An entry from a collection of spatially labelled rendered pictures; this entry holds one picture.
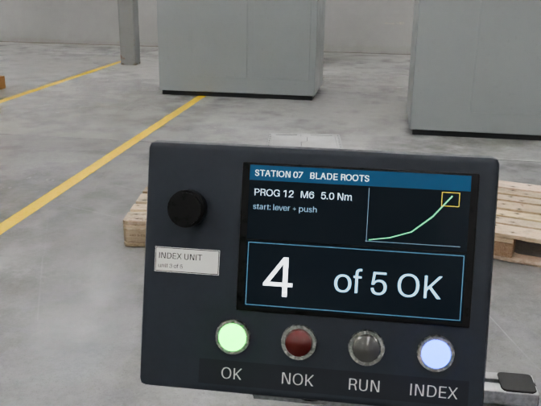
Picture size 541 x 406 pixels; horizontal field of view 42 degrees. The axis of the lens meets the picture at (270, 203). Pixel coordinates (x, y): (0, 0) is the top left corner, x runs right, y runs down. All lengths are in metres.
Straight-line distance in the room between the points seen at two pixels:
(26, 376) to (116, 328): 0.44
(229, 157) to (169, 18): 7.75
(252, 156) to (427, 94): 5.94
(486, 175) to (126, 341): 2.43
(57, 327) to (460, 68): 4.42
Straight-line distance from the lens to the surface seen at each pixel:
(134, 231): 3.75
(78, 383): 2.65
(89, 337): 2.93
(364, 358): 0.53
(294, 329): 0.54
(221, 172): 0.53
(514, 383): 0.64
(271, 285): 0.53
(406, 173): 0.52
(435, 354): 0.53
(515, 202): 4.32
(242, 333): 0.54
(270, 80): 8.09
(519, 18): 6.45
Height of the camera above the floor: 1.38
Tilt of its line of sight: 18 degrees down
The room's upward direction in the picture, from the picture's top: 1 degrees clockwise
